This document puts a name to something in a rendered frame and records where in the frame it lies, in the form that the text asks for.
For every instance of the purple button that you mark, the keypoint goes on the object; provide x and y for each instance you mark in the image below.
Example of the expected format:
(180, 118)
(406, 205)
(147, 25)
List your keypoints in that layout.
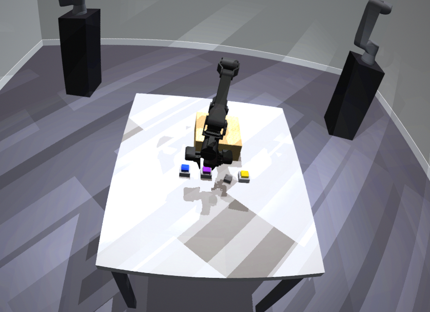
(205, 172)

